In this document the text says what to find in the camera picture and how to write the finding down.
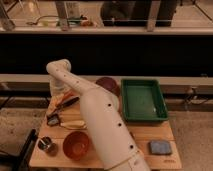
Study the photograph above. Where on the blue sponge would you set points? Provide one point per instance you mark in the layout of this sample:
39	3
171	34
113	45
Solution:
160	147

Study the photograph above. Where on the purple bowl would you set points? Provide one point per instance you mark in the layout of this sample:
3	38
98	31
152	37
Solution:
109	84

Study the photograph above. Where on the yellow banana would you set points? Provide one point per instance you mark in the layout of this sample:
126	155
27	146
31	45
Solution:
74	125

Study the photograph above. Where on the black chair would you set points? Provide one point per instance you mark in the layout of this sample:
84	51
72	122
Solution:
15	161

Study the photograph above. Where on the red-brown bowl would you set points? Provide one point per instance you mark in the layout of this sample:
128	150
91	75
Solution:
76	145

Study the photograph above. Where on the metal cup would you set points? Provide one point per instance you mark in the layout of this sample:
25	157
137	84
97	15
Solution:
46	144

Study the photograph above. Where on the green plastic tray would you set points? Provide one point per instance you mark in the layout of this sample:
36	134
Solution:
142	101

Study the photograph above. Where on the black handled knife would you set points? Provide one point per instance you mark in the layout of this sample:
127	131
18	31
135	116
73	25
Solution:
66	104

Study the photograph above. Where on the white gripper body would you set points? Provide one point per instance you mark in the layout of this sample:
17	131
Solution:
57	87

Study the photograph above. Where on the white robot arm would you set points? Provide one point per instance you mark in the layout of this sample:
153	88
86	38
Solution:
99	107

